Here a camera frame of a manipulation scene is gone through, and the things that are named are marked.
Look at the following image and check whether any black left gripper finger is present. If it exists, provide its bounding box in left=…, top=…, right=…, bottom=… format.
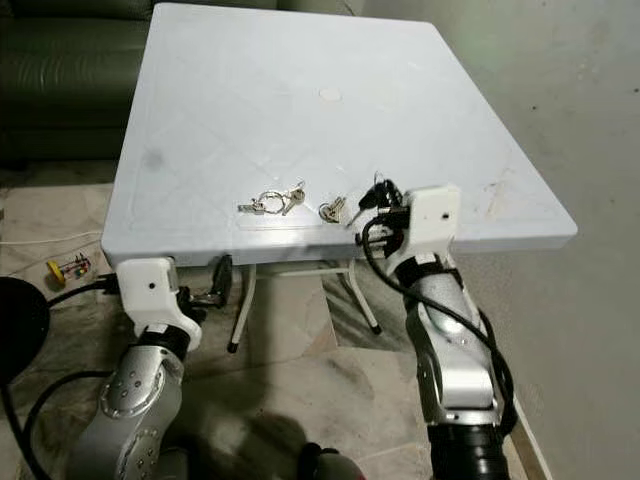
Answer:
left=209, top=254, right=235, bottom=305

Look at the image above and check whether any key with black head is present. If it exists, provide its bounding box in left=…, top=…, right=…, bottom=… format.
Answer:
left=345, top=179, right=389, bottom=230

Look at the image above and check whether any small silver key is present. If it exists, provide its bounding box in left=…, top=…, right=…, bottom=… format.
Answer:
left=317, top=196, right=347, bottom=224

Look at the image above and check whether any white plastic folding table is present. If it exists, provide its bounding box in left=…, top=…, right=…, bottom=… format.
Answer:
left=101, top=2, right=579, bottom=354

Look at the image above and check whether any small yellow and red object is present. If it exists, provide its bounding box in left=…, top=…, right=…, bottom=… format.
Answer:
left=45, top=254, right=92, bottom=288

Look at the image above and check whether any black round stand base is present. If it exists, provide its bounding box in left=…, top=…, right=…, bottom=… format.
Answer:
left=0, top=277, right=52, bottom=387

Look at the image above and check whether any dark robot leg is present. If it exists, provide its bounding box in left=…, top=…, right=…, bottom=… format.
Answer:
left=294, top=442, right=363, bottom=480

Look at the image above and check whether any dark green leather sofa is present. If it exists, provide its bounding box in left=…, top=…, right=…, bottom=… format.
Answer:
left=0, top=0, right=283, bottom=167

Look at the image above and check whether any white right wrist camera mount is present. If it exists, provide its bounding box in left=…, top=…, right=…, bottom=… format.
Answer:
left=394, top=184, right=462, bottom=268

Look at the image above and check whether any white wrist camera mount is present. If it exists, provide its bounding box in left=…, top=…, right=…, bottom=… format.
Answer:
left=394, top=184, right=462, bottom=268
left=116, top=257, right=203, bottom=353

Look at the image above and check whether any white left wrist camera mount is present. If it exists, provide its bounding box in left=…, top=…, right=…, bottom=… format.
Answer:
left=116, top=257, right=203, bottom=353

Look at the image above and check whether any silver key bunch on ring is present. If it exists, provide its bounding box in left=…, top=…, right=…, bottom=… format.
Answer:
left=237, top=181, right=307, bottom=219

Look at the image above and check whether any thin white floor cable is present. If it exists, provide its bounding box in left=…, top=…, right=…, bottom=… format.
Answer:
left=0, top=231, right=107, bottom=250

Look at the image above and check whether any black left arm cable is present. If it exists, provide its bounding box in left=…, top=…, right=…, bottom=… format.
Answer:
left=0, top=279, right=123, bottom=480

